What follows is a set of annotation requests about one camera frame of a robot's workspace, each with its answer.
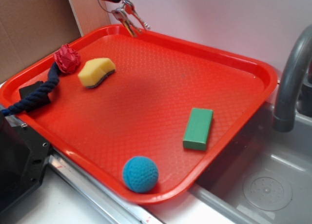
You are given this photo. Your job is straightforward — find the grey toy faucet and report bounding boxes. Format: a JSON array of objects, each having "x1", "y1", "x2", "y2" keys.
[{"x1": 272, "y1": 25, "x2": 312, "y2": 132}]

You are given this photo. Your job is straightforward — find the blue crochet ball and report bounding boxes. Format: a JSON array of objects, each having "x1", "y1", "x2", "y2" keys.
[{"x1": 122, "y1": 156, "x2": 159, "y2": 193}]

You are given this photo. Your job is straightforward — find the yellow sponge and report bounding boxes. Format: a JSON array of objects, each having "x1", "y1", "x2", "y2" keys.
[{"x1": 78, "y1": 58, "x2": 116, "y2": 88}]

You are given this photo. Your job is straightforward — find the wooden board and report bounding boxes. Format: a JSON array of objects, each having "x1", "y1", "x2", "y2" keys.
[{"x1": 69, "y1": 0, "x2": 111, "y2": 36}]

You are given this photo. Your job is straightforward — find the green rectangular block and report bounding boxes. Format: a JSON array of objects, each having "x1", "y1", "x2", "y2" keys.
[{"x1": 183, "y1": 108, "x2": 214, "y2": 151}]

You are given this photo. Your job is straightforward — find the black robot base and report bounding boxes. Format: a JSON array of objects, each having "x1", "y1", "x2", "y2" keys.
[{"x1": 0, "y1": 114, "x2": 51, "y2": 214}]

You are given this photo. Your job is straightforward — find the silver keys bunch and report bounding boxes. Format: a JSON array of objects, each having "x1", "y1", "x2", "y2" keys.
[{"x1": 112, "y1": 0, "x2": 151, "y2": 37}]

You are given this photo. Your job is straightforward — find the grey toy sink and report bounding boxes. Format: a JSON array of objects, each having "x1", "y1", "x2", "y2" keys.
[{"x1": 190, "y1": 103, "x2": 312, "y2": 224}]

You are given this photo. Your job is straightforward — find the red plastic tray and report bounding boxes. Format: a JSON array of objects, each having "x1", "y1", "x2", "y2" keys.
[{"x1": 0, "y1": 24, "x2": 279, "y2": 205}]

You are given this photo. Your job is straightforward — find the brown cardboard panel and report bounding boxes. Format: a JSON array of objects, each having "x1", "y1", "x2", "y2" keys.
[{"x1": 0, "y1": 0, "x2": 80, "y2": 82}]

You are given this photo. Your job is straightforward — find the black cube block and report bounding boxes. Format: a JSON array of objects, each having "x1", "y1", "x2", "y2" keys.
[{"x1": 19, "y1": 81, "x2": 51, "y2": 112}]

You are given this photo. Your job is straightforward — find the red knot blue rope toy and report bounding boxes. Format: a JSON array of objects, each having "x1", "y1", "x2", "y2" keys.
[{"x1": 0, "y1": 44, "x2": 80, "y2": 116}]

